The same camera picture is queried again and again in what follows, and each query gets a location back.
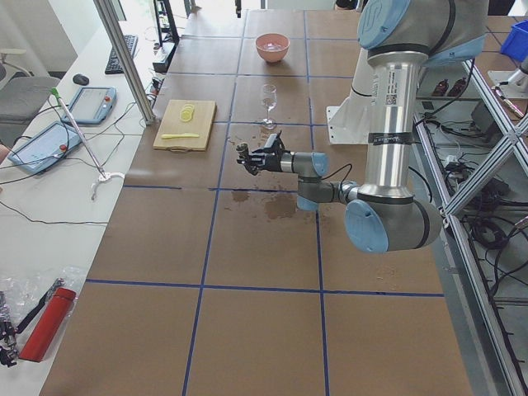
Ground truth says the red cylinder bottle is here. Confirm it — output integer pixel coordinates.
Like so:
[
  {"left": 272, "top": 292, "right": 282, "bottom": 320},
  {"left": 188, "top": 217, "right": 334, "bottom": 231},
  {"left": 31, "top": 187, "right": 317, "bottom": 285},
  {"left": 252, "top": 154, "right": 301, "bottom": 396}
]
[{"left": 19, "top": 287, "right": 77, "bottom": 362}]

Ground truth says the pink bowl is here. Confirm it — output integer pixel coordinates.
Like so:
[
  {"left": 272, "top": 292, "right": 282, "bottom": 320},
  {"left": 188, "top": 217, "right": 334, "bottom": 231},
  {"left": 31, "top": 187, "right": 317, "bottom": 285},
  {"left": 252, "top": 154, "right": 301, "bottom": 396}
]
[{"left": 255, "top": 33, "right": 290, "bottom": 64}]

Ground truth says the clear wine glass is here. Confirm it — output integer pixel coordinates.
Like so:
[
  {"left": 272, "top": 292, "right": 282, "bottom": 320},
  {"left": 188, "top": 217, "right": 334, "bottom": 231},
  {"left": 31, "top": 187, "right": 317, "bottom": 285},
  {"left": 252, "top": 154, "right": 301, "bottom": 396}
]
[{"left": 261, "top": 84, "right": 276, "bottom": 130}]

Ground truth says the clear plastic bag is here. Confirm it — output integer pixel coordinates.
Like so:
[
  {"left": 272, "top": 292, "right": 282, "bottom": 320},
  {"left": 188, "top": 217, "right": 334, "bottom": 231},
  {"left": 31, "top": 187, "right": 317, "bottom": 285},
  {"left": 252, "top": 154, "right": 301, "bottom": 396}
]
[{"left": 1, "top": 266, "right": 87, "bottom": 334}]

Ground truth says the aluminium frame post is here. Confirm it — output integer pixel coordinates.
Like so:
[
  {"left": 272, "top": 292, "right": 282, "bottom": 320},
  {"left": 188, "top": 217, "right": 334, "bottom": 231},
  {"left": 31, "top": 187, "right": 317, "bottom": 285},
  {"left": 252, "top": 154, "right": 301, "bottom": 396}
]
[{"left": 93, "top": 0, "right": 156, "bottom": 125}]

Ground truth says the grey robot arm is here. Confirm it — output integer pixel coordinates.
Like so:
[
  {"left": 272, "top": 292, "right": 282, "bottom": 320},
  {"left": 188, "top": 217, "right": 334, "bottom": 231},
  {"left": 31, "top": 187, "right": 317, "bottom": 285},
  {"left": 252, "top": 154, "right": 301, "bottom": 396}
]
[{"left": 237, "top": 1, "right": 488, "bottom": 253}]

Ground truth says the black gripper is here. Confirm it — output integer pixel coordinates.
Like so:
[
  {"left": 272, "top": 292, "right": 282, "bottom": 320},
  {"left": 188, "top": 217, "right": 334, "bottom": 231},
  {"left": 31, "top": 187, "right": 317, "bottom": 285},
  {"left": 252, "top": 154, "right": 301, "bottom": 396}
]
[{"left": 237, "top": 134, "right": 285, "bottom": 175}]

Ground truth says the black computer mouse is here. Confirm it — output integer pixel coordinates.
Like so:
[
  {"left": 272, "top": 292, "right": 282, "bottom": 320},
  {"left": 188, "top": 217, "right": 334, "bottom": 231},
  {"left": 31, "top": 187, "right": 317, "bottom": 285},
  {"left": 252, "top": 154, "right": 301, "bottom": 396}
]
[{"left": 73, "top": 73, "right": 90, "bottom": 86}]

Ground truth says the blue teach pendant far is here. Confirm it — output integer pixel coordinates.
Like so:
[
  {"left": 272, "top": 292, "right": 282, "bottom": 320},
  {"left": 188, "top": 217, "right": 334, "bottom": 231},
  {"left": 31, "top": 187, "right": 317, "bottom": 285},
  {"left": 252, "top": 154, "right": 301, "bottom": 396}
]
[{"left": 67, "top": 87, "right": 117, "bottom": 125}]

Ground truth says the aluminium lattice frame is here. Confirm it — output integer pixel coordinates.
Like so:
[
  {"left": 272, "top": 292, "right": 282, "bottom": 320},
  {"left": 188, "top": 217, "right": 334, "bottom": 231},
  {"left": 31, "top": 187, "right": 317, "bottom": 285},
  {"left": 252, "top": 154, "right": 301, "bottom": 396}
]
[{"left": 414, "top": 60, "right": 527, "bottom": 395}]

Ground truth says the grey office chair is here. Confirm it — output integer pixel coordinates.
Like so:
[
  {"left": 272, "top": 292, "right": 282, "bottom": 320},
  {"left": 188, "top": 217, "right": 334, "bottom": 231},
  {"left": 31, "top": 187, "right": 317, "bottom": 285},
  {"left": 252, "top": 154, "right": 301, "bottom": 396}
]
[{"left": 1, "top": 49, "right": 60, "bottom": 147}]

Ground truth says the blue teach pendant near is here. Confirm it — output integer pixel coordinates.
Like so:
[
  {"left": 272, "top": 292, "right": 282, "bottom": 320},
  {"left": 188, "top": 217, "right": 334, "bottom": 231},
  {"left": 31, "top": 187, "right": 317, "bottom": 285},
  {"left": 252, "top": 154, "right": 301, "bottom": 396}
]
[{"left": 7, "top": 121, "right": 81, "bottom": 174}]

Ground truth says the white rod tool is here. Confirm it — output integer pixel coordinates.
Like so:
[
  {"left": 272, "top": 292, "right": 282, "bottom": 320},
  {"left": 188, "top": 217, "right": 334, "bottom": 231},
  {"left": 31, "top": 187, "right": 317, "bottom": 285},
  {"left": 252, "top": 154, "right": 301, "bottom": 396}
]
[{"left": 50, "top": 87, "right": 125, "bottom": 201}]

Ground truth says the black keyboard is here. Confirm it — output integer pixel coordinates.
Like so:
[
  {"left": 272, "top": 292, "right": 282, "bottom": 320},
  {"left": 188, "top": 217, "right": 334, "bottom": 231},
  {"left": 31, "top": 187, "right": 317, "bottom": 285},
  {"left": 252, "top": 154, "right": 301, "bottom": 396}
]
[{"left": 104, "top": 34, "right": 139, "bottom": 76}]

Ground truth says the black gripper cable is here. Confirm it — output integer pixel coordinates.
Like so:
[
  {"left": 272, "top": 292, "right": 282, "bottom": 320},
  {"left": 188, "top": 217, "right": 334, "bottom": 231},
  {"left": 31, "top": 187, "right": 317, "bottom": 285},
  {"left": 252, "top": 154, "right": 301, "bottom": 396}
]
[{"left": 319, "top": 163, "right": 354, "bottom": 182}]

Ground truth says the bamboo cutting board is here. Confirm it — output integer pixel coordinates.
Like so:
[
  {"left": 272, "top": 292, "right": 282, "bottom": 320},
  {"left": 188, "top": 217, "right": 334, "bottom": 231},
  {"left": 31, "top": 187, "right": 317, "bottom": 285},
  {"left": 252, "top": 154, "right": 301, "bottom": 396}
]
[{"left": 153, "top": 100, "right": 216, "bottom": 152}]

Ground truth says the yellow plastic knife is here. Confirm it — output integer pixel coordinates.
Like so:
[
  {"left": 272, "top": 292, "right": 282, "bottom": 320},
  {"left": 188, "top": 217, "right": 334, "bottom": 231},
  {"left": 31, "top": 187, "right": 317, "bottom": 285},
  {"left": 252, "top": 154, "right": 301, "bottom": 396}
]
[{"left": 161, "top": 133, "right": 200, "bottom": 139}]

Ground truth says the steel cocktail jigger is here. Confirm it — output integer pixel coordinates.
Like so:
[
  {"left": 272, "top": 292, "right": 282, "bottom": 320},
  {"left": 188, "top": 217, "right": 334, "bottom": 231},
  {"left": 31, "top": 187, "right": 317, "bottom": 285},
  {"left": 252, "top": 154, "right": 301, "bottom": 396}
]
[{"left": 236, "top": 142, "right": 249, "bottom": 164}]

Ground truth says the blue plastic bin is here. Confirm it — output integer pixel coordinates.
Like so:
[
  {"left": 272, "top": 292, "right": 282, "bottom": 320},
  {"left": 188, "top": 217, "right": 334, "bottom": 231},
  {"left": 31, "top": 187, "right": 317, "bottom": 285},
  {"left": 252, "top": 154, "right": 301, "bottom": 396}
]
[{"left": 500, "top": 20, "right": 528, "bottom": 62}]

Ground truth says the blue teach pendant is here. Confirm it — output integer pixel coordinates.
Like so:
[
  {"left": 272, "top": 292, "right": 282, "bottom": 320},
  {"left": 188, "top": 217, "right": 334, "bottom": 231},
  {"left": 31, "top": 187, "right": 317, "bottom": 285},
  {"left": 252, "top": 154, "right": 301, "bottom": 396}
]
[
  {"left": 7, "top": 121, "right": 81, "bottom": 174},
  {"left": 67, "top": 87, "right": 117, "bottom": 125}
]

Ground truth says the pile of ice cubes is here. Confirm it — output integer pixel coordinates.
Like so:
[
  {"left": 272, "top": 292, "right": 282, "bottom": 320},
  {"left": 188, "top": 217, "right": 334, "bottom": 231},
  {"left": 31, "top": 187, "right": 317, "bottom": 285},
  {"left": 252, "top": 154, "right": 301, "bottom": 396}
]
[{"left": 263, "top": 42, "right": 282, "bottom": 51}]

